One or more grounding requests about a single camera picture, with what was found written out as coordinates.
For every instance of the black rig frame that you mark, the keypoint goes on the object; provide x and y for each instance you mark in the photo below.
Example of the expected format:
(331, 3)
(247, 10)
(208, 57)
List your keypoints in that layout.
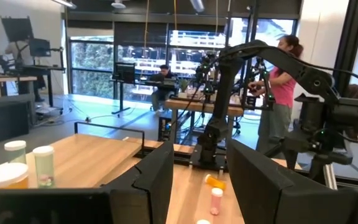
(350, 46)

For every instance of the large orange pill bottle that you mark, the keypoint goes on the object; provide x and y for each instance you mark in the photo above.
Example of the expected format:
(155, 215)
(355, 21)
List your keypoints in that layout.
(2, 174)

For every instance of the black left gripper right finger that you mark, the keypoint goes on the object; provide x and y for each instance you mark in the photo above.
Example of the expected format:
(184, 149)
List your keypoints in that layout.
(269, 193)

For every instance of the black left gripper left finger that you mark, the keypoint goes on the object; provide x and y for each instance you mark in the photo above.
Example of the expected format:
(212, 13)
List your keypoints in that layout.
(148, 186)

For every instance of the wooden workbench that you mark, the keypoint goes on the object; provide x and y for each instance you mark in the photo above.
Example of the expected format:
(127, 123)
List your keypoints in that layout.
(197, 107)

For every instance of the background black robot arm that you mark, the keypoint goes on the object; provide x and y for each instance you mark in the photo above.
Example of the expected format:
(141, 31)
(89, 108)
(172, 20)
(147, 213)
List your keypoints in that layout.
(261, 81)
(205, 71)

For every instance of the person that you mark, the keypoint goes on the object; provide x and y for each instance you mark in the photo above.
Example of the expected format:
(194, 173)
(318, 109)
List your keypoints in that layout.
(163, 74)
(283, 90)

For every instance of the pink pill bottle white cap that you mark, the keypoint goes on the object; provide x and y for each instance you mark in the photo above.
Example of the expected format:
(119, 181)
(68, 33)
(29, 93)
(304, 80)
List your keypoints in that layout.
(216, 202)

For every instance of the wooden shelf black metal legs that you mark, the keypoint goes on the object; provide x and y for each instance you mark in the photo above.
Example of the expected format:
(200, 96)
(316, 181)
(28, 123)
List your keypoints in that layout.
(82, 161)

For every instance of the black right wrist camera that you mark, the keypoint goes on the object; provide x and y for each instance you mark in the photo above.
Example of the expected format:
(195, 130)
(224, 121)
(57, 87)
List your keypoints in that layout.
(312, 112)

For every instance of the black computer case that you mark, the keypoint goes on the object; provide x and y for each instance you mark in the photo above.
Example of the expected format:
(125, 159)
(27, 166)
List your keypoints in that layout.
(5, 121)

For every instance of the green pill bottle white cap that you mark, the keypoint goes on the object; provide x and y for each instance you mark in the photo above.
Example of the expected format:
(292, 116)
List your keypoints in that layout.
(15, 154)

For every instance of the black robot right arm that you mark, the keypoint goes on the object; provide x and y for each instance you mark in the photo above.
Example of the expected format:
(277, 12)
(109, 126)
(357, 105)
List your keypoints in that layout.
(225, 93)

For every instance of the black monitor on stand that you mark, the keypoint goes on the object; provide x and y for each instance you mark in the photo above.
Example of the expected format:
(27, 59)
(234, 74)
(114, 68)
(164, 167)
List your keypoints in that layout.
(124, 73)

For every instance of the black panel board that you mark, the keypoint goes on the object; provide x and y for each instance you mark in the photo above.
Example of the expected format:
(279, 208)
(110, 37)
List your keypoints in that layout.
(17, 29)

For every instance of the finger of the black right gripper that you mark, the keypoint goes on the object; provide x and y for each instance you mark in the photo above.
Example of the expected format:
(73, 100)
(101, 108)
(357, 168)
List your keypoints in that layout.
(317, 169)
(291, 157)

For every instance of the green bottle pastel tablets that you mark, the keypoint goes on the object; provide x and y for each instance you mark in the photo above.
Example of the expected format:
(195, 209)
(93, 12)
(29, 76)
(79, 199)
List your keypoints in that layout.
(43, 168)

